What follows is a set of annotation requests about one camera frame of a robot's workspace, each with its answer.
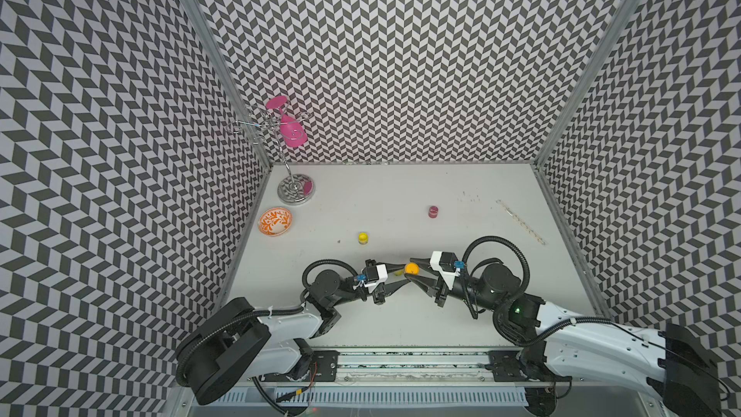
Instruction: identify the orange paint jar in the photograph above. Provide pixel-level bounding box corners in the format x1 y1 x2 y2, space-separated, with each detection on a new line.
404 263 421 275

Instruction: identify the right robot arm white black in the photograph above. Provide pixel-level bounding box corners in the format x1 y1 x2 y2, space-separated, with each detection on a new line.
404 252 729 416

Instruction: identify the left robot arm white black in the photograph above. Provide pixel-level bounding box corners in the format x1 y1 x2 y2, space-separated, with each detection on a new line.
175 259 407 405

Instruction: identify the clear plastic ruler strip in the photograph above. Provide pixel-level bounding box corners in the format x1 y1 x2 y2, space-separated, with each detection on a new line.
496 200 547 246

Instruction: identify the chrome glass holder stand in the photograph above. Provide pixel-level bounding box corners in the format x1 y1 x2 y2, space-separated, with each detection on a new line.
235 116 316 206

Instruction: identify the orange patterned ceramic bowl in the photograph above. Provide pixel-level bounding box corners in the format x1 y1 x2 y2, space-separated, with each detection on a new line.
258 207 293 237

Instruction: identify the pink plastic wine glass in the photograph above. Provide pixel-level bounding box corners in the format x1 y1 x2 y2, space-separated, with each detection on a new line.
266 96 308 149

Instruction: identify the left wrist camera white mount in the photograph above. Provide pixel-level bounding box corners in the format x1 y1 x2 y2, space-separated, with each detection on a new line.
355 260 389 293

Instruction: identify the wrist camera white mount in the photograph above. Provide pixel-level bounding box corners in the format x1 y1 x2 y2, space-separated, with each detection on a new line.
430 251 466 291
355 260 389 293

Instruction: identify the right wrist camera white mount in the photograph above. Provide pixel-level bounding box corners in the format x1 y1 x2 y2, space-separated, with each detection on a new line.
430 251 466 291

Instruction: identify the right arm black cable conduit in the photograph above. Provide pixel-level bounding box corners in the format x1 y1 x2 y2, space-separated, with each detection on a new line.
461 236 532 302

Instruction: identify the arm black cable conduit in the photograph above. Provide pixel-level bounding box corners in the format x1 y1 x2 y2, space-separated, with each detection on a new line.
301 259 360 293
461 236 532 302

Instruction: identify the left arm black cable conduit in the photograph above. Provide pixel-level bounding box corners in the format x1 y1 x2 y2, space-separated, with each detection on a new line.
301 259 360 293

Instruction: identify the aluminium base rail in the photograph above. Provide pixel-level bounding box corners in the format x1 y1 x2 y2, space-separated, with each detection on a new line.
237 343 663 390

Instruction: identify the aluminium corner post right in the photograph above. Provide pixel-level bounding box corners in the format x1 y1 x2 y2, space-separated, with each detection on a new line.
532 0 642 169

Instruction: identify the aluminium corner post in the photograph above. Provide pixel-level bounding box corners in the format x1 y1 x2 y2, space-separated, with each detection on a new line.
179 0 272 169
532 0 642 169

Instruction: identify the aluminium corner post left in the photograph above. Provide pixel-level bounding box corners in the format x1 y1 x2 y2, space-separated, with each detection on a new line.
179 0 272 169

